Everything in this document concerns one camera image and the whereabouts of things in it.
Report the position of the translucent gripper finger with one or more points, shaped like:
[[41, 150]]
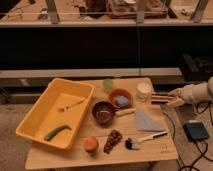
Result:
[[175, 102], [175, 92]]

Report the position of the dark brown bowl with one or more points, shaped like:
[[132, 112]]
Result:
[[103, 113]]

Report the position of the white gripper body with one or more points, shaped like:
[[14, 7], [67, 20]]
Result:
[[187, 94]]

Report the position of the white paper cup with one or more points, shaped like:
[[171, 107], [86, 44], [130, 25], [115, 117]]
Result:
[[143, 91]]

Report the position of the grey blue cloth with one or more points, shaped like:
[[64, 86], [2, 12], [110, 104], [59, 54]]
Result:
[[145, 123]]

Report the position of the white handled black brush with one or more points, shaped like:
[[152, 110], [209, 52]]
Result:
[[135, 143]]

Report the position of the blue sponge block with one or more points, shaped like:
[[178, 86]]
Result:
[[121, 101]]

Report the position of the striped eraser block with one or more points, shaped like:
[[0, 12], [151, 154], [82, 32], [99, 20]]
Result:
[[160, 99]]

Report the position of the orange fruit toy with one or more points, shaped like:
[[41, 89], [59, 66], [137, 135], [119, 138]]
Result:
[[91, 144]]

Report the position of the small green cup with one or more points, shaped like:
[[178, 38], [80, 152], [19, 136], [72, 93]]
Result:
[[107, 85]]

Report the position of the orange bowl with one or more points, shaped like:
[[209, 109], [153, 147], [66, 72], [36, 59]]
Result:
[[120, 92]]

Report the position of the wooden table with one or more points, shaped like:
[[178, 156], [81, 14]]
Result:
[[163, 148]]

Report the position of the black box device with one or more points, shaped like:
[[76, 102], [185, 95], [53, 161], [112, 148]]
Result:
[[195, 131]]

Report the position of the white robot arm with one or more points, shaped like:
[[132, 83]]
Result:
[[202, 92]]

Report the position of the green chili pepper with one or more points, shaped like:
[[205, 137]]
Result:
[[55, 131]]

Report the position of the brown grape bunch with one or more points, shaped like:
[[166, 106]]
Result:
[[113, 139]]

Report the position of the yellow plastic bin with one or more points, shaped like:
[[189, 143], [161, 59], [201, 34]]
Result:
[[44, 116]]

